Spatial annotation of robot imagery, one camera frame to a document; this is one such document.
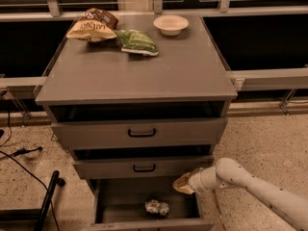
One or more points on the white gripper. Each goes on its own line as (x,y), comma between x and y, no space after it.
(195,182)

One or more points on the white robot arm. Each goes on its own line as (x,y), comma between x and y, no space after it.
(228,173)

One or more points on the middle grey drawer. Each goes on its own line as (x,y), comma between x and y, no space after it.
(118,162)

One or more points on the grey drawer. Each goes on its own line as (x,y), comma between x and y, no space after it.
(101,126)
(119,205)
(118,162)

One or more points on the top grey drawer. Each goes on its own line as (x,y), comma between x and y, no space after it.
(101,126)

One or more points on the bottom grey drawer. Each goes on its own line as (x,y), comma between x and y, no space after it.
(119,205)

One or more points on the grey drawer cabinet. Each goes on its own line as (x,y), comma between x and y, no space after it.
(138,77)

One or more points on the green chip bag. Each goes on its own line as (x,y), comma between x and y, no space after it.
(136,42)

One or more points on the white bowl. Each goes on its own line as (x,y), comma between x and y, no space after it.
(171,25)

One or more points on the metal window railing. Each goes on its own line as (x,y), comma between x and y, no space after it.
(251,45)

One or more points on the black stand leg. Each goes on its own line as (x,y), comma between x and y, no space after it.
(38,216)

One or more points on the brown yellow chip bag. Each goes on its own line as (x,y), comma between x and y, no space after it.
(94,25)

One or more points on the black middle drawer handle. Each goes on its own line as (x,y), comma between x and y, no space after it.
(144,169)

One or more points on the black drawer handle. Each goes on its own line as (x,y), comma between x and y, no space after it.
(144,169)
(141,134)

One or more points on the black top drawer handle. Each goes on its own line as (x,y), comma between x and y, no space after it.
(141,134)

